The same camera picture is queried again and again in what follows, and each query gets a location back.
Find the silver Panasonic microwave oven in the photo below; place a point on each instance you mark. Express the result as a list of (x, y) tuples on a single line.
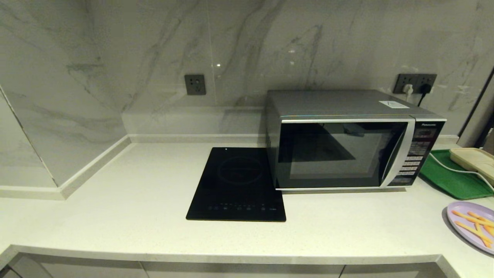
[(328, 102)]

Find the grey side cabinet door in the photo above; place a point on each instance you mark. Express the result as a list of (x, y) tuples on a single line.
[(5, 275)]

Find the black power plug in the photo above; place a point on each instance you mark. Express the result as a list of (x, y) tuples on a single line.
[(425, 88)]

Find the beige plastic box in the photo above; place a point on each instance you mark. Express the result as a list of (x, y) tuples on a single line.
[(474, 160)]

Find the grey single wall socket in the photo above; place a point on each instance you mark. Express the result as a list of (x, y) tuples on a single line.
[(195, 84)]

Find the white paper label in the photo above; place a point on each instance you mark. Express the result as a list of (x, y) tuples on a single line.
[(394, 104)]

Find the black induction cooktop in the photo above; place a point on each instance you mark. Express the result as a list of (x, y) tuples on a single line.
[(231, 185)]

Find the purple plastic plate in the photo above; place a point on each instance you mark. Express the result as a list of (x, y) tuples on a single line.
[(459, 227)]

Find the yellow french fry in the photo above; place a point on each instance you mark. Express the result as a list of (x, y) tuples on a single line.
[(470, 219), (471, 230), (482, 233), (490, 229), (479, 216)]

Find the grey double wall socket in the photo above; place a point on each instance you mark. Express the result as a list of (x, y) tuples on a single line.
[(416, 78)]

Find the grey angled cabinet panel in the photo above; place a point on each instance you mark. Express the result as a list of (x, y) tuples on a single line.
[(27, 270)]

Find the white power plug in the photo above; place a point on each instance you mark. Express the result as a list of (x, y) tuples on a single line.
[(408, 89)]

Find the green plastic tray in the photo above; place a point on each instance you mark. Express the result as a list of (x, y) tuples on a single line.
[(447, 181)]

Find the dark glass microwave door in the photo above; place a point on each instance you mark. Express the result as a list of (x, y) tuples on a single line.
[(335, 156)]

